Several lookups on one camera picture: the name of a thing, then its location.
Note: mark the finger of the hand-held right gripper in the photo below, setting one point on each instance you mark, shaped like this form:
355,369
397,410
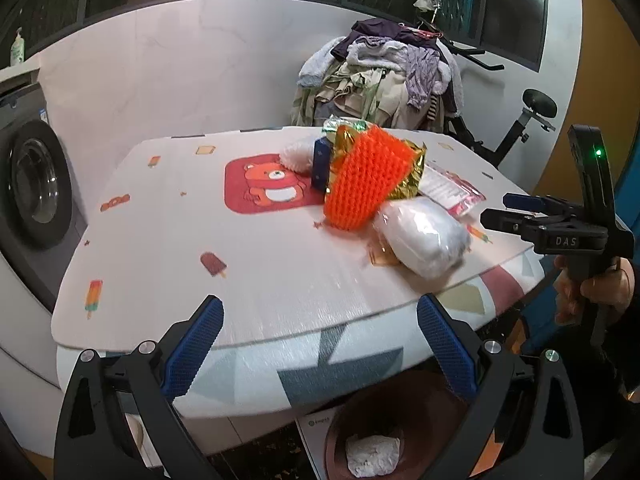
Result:
505,220
535,202

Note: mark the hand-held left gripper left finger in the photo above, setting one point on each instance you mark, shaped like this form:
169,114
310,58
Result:
192,350

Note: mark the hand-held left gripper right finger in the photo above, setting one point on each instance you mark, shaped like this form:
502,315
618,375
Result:
445,345

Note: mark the brown trash bin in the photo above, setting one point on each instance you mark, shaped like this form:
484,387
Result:
400,410

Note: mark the clear plastic bag white filling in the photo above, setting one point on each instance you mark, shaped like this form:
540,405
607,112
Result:
425,237

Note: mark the gold foil wrapper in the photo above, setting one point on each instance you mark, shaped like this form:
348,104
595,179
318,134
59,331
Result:
410,180

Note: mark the orange foam net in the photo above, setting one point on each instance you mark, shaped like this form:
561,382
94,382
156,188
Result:
367,180

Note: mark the person's right hand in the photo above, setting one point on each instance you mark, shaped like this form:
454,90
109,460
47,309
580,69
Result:
612,285

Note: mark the red and white packet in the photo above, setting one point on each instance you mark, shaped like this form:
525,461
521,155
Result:
450,187

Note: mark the black exercise bike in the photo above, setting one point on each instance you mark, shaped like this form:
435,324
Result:
505,145

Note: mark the bear printed mat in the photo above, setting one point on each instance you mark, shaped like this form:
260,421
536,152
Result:
200,240

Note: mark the geometric patterned mat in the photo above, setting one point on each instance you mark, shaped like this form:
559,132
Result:
310,375

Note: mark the crumpled white paper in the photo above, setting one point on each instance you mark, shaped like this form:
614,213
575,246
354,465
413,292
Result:
372,455

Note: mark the white cardboard box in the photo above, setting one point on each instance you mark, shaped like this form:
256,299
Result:
312,440

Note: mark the green foil wrapper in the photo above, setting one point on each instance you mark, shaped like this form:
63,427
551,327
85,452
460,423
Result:
352,127

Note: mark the pile of clothes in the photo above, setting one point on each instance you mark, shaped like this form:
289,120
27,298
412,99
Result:
380,80

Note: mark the blue box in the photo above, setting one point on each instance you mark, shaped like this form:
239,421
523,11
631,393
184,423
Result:
321,165

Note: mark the white foam net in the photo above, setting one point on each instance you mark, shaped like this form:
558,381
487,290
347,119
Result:
297,157

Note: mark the grey washing machine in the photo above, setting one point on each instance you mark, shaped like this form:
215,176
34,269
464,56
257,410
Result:
35,190

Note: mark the grey cap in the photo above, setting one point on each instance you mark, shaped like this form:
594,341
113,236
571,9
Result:
426,2

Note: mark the white countertop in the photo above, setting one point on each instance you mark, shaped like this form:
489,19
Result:
15,72

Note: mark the soap pump bottle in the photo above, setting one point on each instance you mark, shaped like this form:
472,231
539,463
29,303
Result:
17,50

